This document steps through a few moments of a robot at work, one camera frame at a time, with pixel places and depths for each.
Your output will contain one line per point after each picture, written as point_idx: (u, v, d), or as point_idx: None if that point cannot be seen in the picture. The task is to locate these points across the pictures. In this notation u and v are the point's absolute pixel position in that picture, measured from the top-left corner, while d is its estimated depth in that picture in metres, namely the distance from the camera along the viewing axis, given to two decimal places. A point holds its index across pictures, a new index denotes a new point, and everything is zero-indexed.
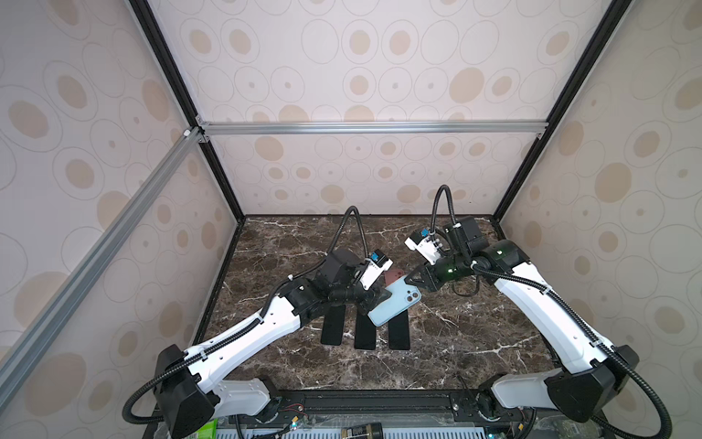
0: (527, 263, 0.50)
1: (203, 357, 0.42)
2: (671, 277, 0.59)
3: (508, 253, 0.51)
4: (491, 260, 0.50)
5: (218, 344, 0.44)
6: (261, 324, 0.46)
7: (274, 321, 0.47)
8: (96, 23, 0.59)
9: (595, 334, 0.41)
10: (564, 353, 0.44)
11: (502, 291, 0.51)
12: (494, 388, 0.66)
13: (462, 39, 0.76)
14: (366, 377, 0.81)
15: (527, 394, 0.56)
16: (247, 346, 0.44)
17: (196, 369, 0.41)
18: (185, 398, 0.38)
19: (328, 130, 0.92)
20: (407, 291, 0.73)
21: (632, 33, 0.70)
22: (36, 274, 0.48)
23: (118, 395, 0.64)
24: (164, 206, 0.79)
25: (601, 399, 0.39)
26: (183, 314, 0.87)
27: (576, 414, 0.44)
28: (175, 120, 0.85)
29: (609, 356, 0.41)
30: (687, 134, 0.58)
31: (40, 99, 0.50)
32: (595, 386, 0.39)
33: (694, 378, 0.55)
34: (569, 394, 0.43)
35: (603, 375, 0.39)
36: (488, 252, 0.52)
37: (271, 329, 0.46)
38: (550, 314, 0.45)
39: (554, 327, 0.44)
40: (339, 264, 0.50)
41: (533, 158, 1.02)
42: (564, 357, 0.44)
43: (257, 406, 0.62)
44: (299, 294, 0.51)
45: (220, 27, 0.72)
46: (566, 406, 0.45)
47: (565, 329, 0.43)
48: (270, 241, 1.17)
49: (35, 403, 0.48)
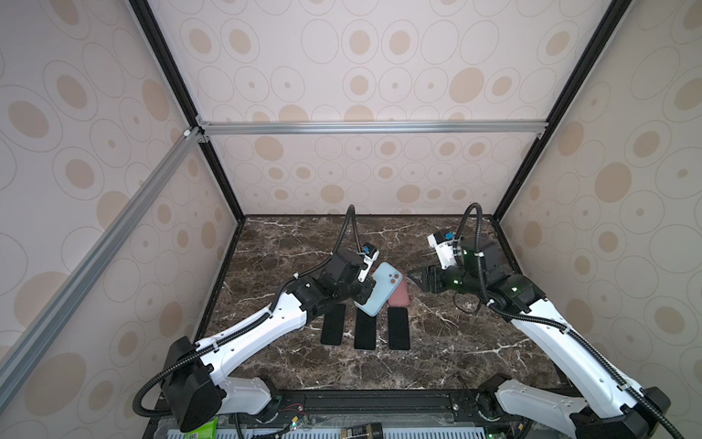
0: (544, 300, 0.49)
1: (215, 347, 0.43)
2: (672, 277, 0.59)
3: (523, 289, 0.51)
4: (507, 297, 0.50)
5: (228, 337, 0.44)
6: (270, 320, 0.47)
7: (283, 315, 0.49)
8: (96, 22, 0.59)
9: (622, 377, 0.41)
10: (591, 396, 0.42)
11: (521, 329, 0.50)
12: (501, 396, 0.64)
13: (462, 39, 0.76)
14: (366, 377, 0.81)
15: (543, 417, 0.54)
16: (255, 338, 0.45)
17: (208, 358, 0.42)
18: (196, 388, 0.38)
19: (328, 131, 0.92)
20: (388, 273, 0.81)
21: (632, 32, 0.69)
22: (36, 273, 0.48)
23: (118, 395, 0.64)
24: (164, 205, 0.79)
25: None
26: (183, 314, 0.87)
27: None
28: (175, 120, 0.85)
29: (639, 401, 0.40)
30: (688, 134, 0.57)
31: (38, 98, 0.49)
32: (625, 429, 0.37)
33: (695, 379, 0.55)
34: None
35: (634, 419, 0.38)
36: (505, 290, 0.51)
37: (277, 326, 0.47)
38: (573, 354, 0.44)
39: (577, 368, 0.43)
40: (344, 263, 0.53)
41: (533, 158, 1.02)
42: (592, 401, 0.42)
43: (258, 404, 0.62)
44: (304, 293, 0.52)
45: (220, 26, 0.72)
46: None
47: (590, 371, 0.42)
48: (270, 241, 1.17)
49: (35, 402, 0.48)
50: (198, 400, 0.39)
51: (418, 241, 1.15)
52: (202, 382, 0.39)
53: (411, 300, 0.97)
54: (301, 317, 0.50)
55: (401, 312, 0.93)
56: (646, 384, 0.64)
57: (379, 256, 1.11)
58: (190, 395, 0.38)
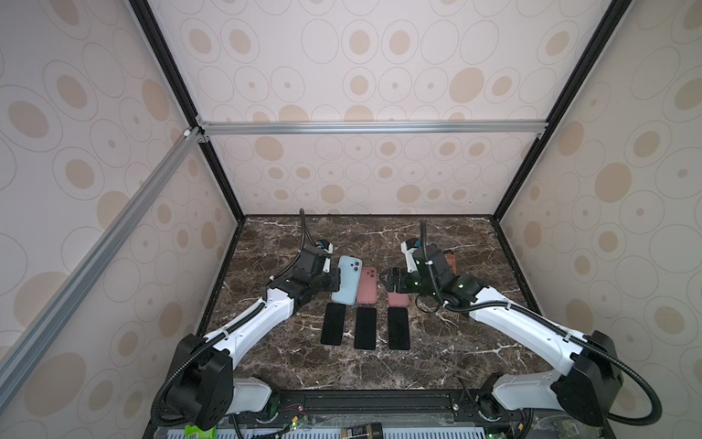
0: (487, 287, 0.57)
1: (225, 336, 0.46)
2: (672, 277, 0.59)
3: (469, 284, 0.58)
4: (458, 296, 0.56)
5: (236, 324, 0.49)
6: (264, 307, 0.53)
7: (275, 305, 0.54)
8: (96, 23, 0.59)
9: (565, 330, 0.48)
10: (550, 357, 0.46)
11: (478, 317, 0.55)
12: (499, 394, 0.64)
13: (462, 38, 0.76)
14: (366, 377, 0.81)
15: (535, 401, 0.55)
16: (257, 326, 0.49)
17: (222, 346, 0.44)
18: (219, 369, 0.41)
19: (328, 131, 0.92)
20: (351, 262, 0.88)
21: (632, 32, 0.69)
22: (35, 273, 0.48)
23: (118, 395, 0.64)
24: (164, 205, 0.79)
25: (600, 390, 0.40)
26: (183, 314, 0.87)
27: (590, 416, 0.43)
28: (175, 120, 0.85)
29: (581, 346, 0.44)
30: (687, 134, 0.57)
31: (38, 98, 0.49)
32: (583, 377, 0.40)
33: (695, 379, 0.55)
34: (573, 396, 0.44)
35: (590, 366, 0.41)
36: (454, 291, 0.58)
37: (272, 311, 0.53)
38: (523, 325, 0.49)
39: (532, 337, 0.47)
40: (313, 255, 0.62)
41: (533, 158, 1.02)
42: (552, 360, 0.46)
43: (260, 402, 0.62)
44: (286, 284, 0.59)
45: (220, 27, 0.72)
46: (579, 411, 0.44)
47: (540, 335, 0.47)
48: (270, 241, 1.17)
49: (35, 402, 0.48)
50: (223, 380, 0.41)
51: None
52: (224, 361, 0.42)
53: (411, 300, 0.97)
54: (288, 305, 0.56)
55: (401, 312, 0.93)
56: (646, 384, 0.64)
57: (379, 256, 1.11)
58: (215, 378, 0.40)
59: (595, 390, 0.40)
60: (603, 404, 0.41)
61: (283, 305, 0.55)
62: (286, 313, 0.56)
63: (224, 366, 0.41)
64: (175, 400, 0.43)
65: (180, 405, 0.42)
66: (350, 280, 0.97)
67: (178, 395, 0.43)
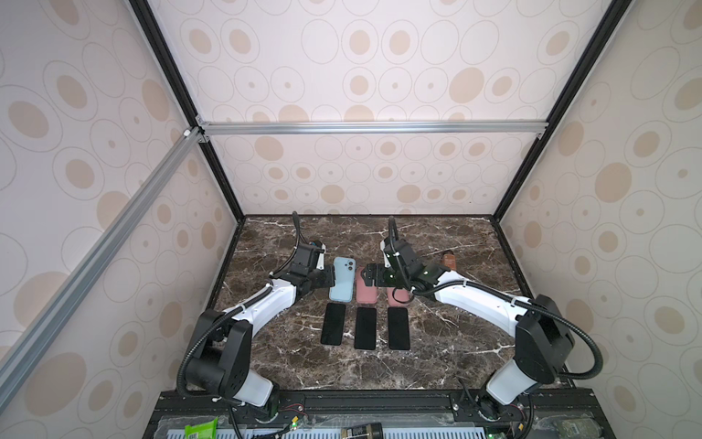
0: (449, 271, 0.62)
1: (243, 309, 0.50)
2: (672, 277, 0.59)
3: (434, 272, 0.63)
4: (424, 282, 0.62)
5: (251, 300, 0.53)
6: (271, 290, 0.58)
7: (279, 287, 0.59)
8: (96, 23, 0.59)
9: (510, 296, 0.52)
10: (504, 323, 0.50)
11: (444, 301, 0.60)
12: (492, 391, 0.65)
13: (462, 38, 0.76)
14: (366, 377, 0.81)
15: (517, 383, 0.57)
16: (269, 304, 0.54)
17: (240, 317, 0.48)
18: (243, 333, 0.44)
19: (328, 130, 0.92)
20: (345, 262, 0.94)
21: (632, 32, 0.69)
22: (36, 273, 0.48)
23: (118, 395, 0.64)
24: (164, 205, 0.79)
25: (546, 346, 0.45)
26: (183, 314, 0.87)
27: (544, 376, 0.46)
28: (175, 120, 0.85)
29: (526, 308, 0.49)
30: (687, 134, 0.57)
31: (38, 98, 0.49)
32: (527, 336, 0.44)
33: (695, 379, 0.55)
34: (526, 357, 0.47)
35: (533, 324, 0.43)
36: (421, 275, 0.64)
37: (278, 297, 0.57)
38: (478, 299, 0.54)
39: (486, 309, 0.52)
40: (309, 250, 0.68)
41: (533, 158, 1.02)
42: (506, 326, 0.50)
43: (264, 393, 0.63)
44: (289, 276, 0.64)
45: (220, 27, 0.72)
46: (535, 371, 0.47)
47: (491, 304, 0.52)
48: (270, 241, 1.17)
49: (35, 402, 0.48)
50: (245, 347, 0.45)
51: (418, 241, 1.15)
52: (247, 326, 0.47)
53: (411, 300, 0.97)
54: (291, 293, 0.61)
55: (401, 312, 0.93)
56: (646, 384, 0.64)
57: (379, 256, 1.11)
58: (239, 342, 0.44)
59: (540, 347, 0.44)
60: (553, 363, 0.45)
61: (288, 292, 0.60)
62: (288, 302, 0.61)
63: (247, 330, 0.45)
64: (197, 375, 0.44)
65: (203, 378, 0.44)
66: (345, 278, 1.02)
67: (200, 370, 0.44)
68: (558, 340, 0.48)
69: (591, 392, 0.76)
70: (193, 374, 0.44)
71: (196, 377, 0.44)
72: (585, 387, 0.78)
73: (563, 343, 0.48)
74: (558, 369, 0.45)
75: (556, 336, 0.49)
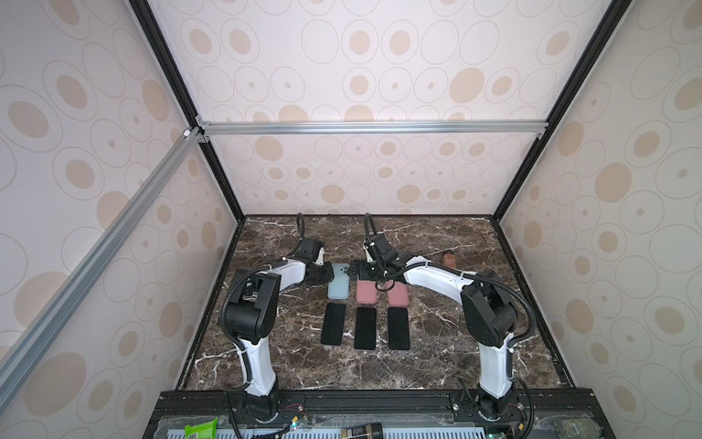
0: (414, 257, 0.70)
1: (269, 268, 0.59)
2: (671, 276, 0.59)
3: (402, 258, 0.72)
4: (395, 266, 0.70)
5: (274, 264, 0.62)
6: (287, 262, 0.66)
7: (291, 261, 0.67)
8: (96, 23, 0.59)
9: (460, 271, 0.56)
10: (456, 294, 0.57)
11: (411, 281, 0.68)
12: (484, 385, 0.67)
13: (462, 39, 0.76)
14: (366, 377, 0.81)
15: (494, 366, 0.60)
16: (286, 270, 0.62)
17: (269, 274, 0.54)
18: (275, 280, 0.53)
19: (329, 131, 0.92)
20: (341, 266, 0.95)
21: (632, 33, 0.70)
22: (35, 273, 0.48)
23: (118, 395, 0.64)
24: (164, 205, 0.79)
25: (485, 310, 0.52)
26: (184, 314, 0.87)
27: (491, 339, 0.53)
28: (175, 120, 0.85)
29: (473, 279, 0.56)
30: (688, 134, 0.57)
31: (38, 98, 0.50)
32: (470, 301, 0.52)
33: (695, 379, 0.55)
34: (475, 324, 0.54)
35: (473, 291, 0.53)
36: (393, 262, 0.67)
37: (292, 268, 0.65)
38: (436, 276, 0.61)
39: (442, 283, 0.60)
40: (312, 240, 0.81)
41: (533, 158, 1.02)
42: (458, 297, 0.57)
43: (265, 381, 0.63)
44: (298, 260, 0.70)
45: (220, 26, 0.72)
46: (483, 337, 0.54)
47: (444, 278, 0.60)
48: (270, 241, 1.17)
49: (35, 401, 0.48)
50: (274, 294, 0.53)
51: (418, 241, 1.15)
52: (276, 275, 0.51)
53: (411, 300, 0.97)
54: (300, 269, 0.70)
55: (401, 312, 0.93)
56: (646, 384, 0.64)
57: None
58: (271, 287, 0.52)
59: (481, 311, 0.51)
60: (494, 326, 0.52)
61: (298, 268, 0.69)
62: (299, 278, 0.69)
63: (277, 277, 0.53)
64: (238, 320, 0.51)
65: (242, 321, 0.51)
66: (339, 279, 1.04)
67: (239, 316, 0.51)
68: (501, 307, 0.55)
69: (591, 392, 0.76)
70: (233, 319, 0.51)
71: (238, 321, 0.51)
72: (586, 387, 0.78)
73: (506, 312, 0.54)
74: (499, 333, 0.52)
75: (500, 305, 0.56)
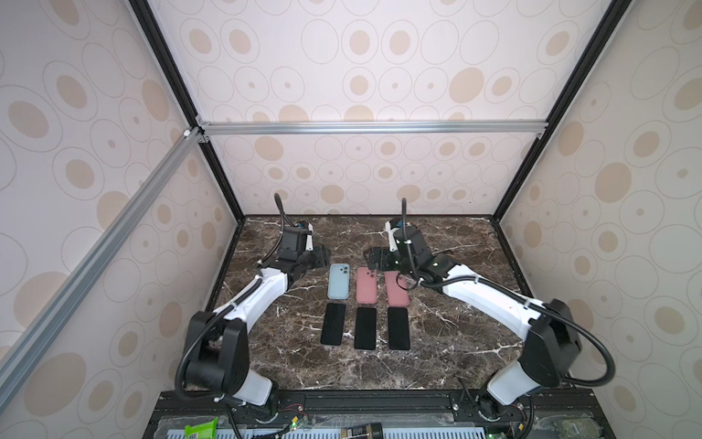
0: (460, 265, 0.60)
1: (235, 305, 0.49)
2: (671, 276, 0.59)
3: (443, 263, 0.61)
4: (433, 274, 0.59)
5: (243, 295, 0.52)
6: (262, 283, 0.56)
7: (271, 279, 0.57)
8: (96, 23, 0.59)
9: (523, 298, 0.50)
10: (514, 325, 0.49)
11: (453, 295, 0.59)
12: (493, 391, 0.65)
13: (462, 39, 0.76)
14: (366, 377, 0.81)
15: (520, 386, 0.57)
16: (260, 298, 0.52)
17: (233, 315, 0.47)
18: (239, 331, 0.44)
19: (329, 131, 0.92)
20: (340, 267, 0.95)
21: (632, 32, 0.69)
22: (35, 273, 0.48)
23: (118, 395, 0.64)
24: (164, 205, 0.79)
25: (556, 349, 0.45)
26: (183, 314, 0.87)
27: (551, 380, 0.46)
28: (175, 120, 0.85)
29: (541, 313, 0.47)
30: (688, 134, 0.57)
31: (39, 98, 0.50)
32: (538, 339, 0.43)
33: (695, 378, 0.55)
34: (535, 362, 0.47)
35: (544, 328, 0.44)
36: (430, 268, 0.61)
37: (267, 292, 0.55)
38: (493, 301, 0.51)
39: (498, 309, 0.51)
40: (293, 231, 0.67)
41: (533, 158, 1.02)
42: (515, 327, 0.48)
43: (265, 392, 0.63)
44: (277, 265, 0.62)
45: (220, 26, 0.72)
46: (539, 375, 0.47)
47: (502, 305, 0.50)
48: (270, 241, 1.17)
49: (35, 402, 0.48)
50: (241, 344, 0.44)
51: None
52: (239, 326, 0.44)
53: (411, 300, 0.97)
54: (283, 281, 0.60)
55: (401, 312, 0.93)
56: (645, 384, 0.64)
57: None
58: (235, 341, 0.43)
59: (550, 352, 0.44)
60: (560, 368, 0.46)
61: (278, 279, 0.58)
62: (281, 291, 0.60)
63: (240, 329, 0.44)
64: (201, 376, 0.44)
65: (207, 378, 0.44)
66: (339, 280, 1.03)
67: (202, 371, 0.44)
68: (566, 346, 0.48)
69: (591, 392, 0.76)
70: (197, 374, 0.44)
71: (201, 377, 0.44)
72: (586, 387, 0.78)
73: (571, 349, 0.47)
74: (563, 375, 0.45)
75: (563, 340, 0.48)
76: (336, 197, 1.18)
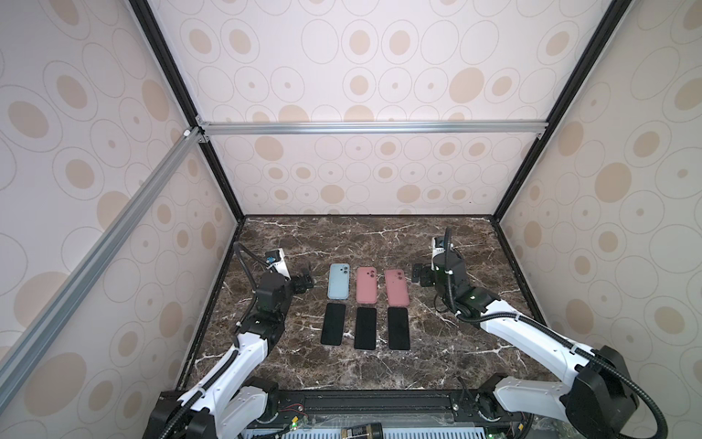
0: (499, 302, 0.58)
1: (203, 391, 0.45)
2: (671, 277, 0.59)
3: (481, 297, 0.60)
4: (471, 308, 0.58)
5: (212, 379, 0.47)
6: (237, 356, 0.52)
7: (249, 348, 0.54)
8: (96, 22, 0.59)
9: (571, 343, 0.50)
10: (557, 369, 0.46)
11: (493, 331, 0.56)
12: (501, 395, 0.64)
13: (462, 38, 0.76)
14: (366, 377, 0.81)
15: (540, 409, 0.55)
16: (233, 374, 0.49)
17: (200, 404, 0.43)
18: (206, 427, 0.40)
19: (328, 131, 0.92)
20: (340, 267, 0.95)
21: (632, 32, 0.69)
22: (35, 273, 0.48)
23: (118, 395, 0.64)
24: (164, 205, 0.79)
25: (605, 403, 0.41)
26: (183, 314, 0.87)
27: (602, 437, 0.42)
28: (175, 120, 0.85)
29: (589, 359, 0.44)
30: (688, 134, 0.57)
31: (39, 98, 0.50)
32: (588, 390, 0.40)
33: (695, 378, 0.55)
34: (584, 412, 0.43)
35: (592, 377, 0.42)
36: (467, 302, 0.60)
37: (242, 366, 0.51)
38: (535, 340, 0.49)
39: (541, 350, 0.48)
40: (268, 291, 0.59)
41: (533, 158, 1.02)
42: (559, 372, 0.46)
43: (260, 403, 0.62)
44: (258, 326, 0.59)
45: (220, 26, 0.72)
46: (590, 428, 0.43)
47: (547, 347, 0.48)
48: (270, 241, 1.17)
49: (36, 402, 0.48)
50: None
51: (418, 241, 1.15)
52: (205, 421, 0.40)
53: (411, 300, 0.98)
54: (263, 347, 0.57)
55: (401, 312, 0.93)
56: (645, 383, 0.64)
57: (379, 256, 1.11)
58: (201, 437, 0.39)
59: (600, 405, 0.40)
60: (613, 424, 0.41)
61: (260, 347, 0.55)
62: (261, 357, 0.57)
63: (207, 424, 0.40)
64: None
65: None
66: (339, 280, 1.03)
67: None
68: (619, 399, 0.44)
69: None
70: None
71: None
72: None
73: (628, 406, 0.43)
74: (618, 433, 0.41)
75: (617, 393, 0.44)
76: (336, 197, 1.18)
